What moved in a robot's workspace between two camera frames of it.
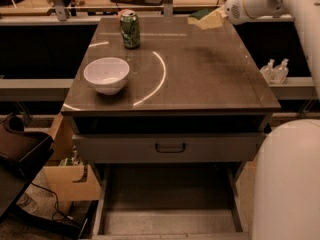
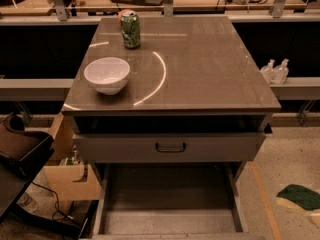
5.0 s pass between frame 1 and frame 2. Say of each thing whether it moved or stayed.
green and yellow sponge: moved
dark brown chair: stayed
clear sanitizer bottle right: stayed
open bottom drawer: stayed
